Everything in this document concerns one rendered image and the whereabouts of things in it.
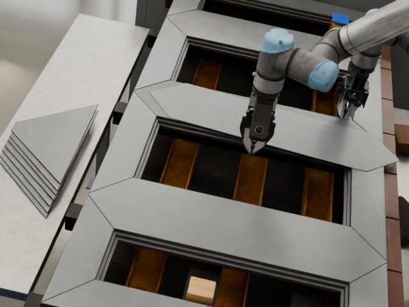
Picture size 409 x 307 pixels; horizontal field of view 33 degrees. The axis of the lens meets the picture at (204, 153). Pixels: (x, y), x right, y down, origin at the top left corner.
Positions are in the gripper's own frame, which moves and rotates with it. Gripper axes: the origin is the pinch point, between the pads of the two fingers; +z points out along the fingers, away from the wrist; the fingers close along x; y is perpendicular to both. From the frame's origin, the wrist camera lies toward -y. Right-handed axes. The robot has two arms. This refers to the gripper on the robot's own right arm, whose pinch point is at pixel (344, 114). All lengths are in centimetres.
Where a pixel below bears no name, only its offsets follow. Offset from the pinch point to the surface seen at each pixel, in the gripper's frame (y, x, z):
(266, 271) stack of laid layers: 64, -16, 2
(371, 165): 20.3, 8.4, 0.6
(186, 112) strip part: 15.0, -45.3, 0.6
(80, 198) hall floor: -22, -86, 85
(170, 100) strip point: 11, -51, 1
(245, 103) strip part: 4.3, -29.4, 0.7
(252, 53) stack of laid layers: -24.7, -30.5, 1.9
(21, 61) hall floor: -104, -143, 86
